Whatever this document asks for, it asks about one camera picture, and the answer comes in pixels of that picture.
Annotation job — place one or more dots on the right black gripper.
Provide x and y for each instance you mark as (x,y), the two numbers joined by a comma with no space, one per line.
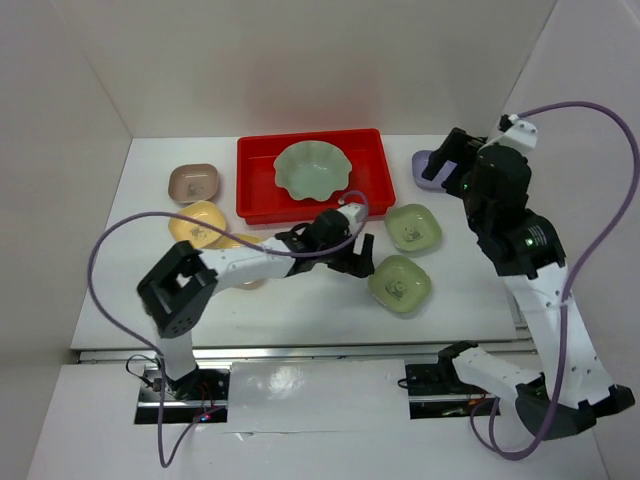
(456,145)

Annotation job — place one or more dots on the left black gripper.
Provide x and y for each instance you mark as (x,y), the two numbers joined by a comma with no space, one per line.
(358,265)

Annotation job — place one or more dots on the green square panda plate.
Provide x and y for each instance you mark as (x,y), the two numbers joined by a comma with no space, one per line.
(400,285)

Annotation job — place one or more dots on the large green scalloped bowl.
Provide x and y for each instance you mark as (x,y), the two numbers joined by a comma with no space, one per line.
(313,170)

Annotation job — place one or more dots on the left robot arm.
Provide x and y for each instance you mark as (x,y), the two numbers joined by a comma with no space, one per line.
(178,288)

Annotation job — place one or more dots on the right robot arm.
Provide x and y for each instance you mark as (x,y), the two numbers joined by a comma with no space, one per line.
(573,389)

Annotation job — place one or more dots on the red plastic bin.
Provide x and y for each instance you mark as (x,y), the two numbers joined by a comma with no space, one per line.
(259,201)

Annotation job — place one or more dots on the purple square panda plate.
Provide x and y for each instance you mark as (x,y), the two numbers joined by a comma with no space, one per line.
(420,161)

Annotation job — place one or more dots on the green square plate upper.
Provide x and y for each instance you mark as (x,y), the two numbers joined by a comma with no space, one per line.
(413,228)

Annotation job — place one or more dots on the yellow square panda plate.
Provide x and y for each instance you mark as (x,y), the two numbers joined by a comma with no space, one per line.
(227,243)

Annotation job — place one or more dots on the yellow square plate upper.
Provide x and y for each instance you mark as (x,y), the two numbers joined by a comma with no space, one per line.
(196,234)

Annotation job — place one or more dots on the pink square panda plate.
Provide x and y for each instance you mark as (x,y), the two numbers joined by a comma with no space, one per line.
(190,183)

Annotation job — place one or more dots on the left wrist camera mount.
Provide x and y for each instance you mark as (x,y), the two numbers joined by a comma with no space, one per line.
(355,213)

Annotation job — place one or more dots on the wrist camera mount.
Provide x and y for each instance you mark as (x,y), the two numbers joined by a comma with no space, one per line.
(517,133)
(355,213)

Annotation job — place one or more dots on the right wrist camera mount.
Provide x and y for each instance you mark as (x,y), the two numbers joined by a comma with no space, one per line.
(517,133)

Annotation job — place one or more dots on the aluminium mounting rail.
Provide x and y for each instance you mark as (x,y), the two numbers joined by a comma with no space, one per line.
(519,346)

